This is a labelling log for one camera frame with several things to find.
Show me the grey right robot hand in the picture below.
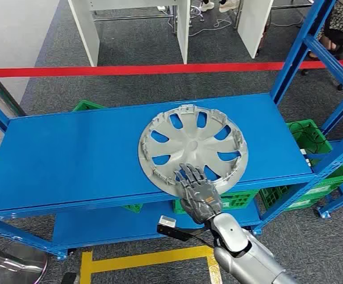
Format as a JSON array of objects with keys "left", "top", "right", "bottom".
[{"left": 174, "top": 163, "right": 224, "bottom": 225}]

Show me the grey plastic wheel cover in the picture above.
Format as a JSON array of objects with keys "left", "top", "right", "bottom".
[{"left": 137, "top": 104, "right": 249, "bottom": 198}]

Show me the green plastic crate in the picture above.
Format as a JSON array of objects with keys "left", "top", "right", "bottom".
[
  {"left": 286, "top": 119, "right": 334, "bottom": 156},
  {"left": 72, "top": 99, "right": 107, "bottom": 112},
  {"left": 173, "top": 189, "right": 260, "bottom": 215},
  {"left": 122, "top": 203, "right": 144, "bottom": 214},
  {"left": 259, "top": 163, "right": 343, "bottom": 212}
]

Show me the small white block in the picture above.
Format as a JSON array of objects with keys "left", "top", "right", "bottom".
[{"left": 299, "top": 148, "right": 313, "bottom": 169}]

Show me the red barrier belt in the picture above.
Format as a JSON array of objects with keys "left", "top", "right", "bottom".
[{"left": 0, "top": 59, "right": 343, "bottom": 78}]

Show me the white panel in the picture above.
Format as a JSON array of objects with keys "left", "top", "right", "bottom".
[{"left": 236, "top": 0, "right": 274, "bottom": 60}]

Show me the black chair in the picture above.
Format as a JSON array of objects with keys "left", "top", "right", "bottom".
[{"left": 300, "top": 21, "right": 343, "bottom": 92}]

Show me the white table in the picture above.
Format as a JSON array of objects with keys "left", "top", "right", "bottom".
[{"left": 67, "top": 0, "right": 191, "bottom": 67}]

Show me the person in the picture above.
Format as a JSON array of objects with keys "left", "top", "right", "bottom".
[{"left": 308, "top": 0, "right": 343, "bottom": 60}]

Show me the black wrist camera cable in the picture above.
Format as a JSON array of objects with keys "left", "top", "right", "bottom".
[{"left": 193, "top": 234, "right": 219, "bottom": 251}]

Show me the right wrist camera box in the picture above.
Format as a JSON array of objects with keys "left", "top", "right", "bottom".
[{"left": 156, "top": 214, "right": 203, "bottom": 243}]

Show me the black cable coil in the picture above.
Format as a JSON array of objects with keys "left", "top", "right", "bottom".
[{"left": 289, "top": 121, "right": 329, "bottom": 154}]

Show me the white floor cable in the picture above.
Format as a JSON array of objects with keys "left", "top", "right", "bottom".
[{"left": 166, "top": 15, "right": 234, "bottom": 38}]

